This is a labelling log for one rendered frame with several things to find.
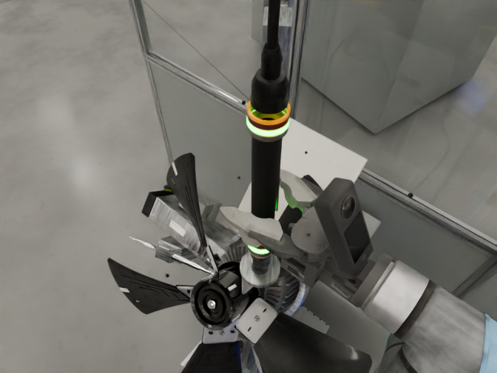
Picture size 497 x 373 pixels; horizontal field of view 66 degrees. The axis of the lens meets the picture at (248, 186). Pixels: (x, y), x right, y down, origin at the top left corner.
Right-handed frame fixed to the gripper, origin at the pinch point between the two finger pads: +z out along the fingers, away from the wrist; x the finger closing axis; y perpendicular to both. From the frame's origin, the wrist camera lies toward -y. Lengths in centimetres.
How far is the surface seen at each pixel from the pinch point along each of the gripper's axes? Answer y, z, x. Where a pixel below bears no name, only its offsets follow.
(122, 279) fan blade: 57, 34, -13
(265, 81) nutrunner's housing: -19.6, -3.2, -1.5
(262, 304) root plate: 47.7, -1.7, 3.1
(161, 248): 57, 33, 0
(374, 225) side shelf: 81, -8, 64
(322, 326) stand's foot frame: 159, -9, 48
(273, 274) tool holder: 19.7, -5.6, -0.1
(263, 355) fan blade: 48.4, -9.0, -5.4
